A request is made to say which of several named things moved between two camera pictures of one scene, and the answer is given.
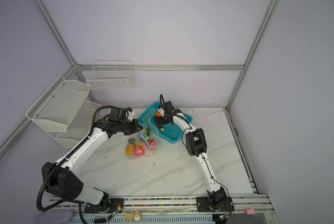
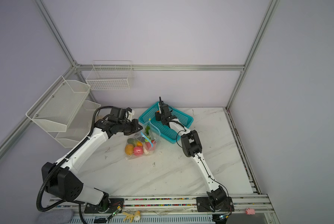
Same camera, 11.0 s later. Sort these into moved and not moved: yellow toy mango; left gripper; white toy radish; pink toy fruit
Moved: white toy radish
Not moved: left gripper; pink toy fruit; yellow toy mango
